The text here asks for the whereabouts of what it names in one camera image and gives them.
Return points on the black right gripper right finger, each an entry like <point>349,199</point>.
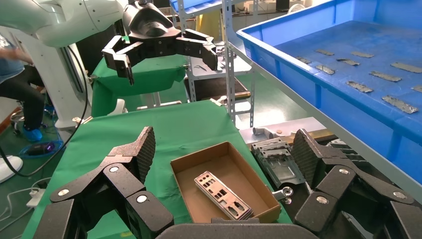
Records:
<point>339,184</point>

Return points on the large gray metal bracket plate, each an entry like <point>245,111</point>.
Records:
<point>280,168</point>

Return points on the brown cardboard box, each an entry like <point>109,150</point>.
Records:
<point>211,165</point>

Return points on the small green table cloth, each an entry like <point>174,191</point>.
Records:
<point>148,79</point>

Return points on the black tray of parts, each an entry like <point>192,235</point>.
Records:
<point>324,133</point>

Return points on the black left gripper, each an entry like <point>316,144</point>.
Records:
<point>148,29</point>

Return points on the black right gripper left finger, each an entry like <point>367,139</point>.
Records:
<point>122,184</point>

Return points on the white pipe fitting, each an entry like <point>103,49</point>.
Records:
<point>263,132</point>

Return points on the dark floor device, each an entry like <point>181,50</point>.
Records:
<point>39,148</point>

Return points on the blue storage bin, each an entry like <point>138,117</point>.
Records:
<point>194,5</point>

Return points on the blue plastic tray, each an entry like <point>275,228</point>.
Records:
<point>362,33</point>

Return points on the seated person in blue shirt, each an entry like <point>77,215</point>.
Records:
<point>19,89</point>

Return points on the large green table cloth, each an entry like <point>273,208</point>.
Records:
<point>184,125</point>

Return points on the white shelf board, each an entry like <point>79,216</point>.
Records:
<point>346,134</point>

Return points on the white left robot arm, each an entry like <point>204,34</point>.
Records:
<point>66,16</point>

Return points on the white power strip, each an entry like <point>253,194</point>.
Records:
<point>35,198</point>

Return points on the white chair back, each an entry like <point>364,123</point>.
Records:
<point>118,107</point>

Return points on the gray slotted steel post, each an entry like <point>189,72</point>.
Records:
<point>230,82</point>

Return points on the white robot torso column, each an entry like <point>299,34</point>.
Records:
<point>56,82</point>

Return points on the white round base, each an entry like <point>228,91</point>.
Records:
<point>8,168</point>

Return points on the silver metal I/O shield plate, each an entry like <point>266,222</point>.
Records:
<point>230,196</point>

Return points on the yellow object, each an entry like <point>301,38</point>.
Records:
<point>207,26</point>

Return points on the gray steel shelving rack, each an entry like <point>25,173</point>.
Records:
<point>211,71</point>

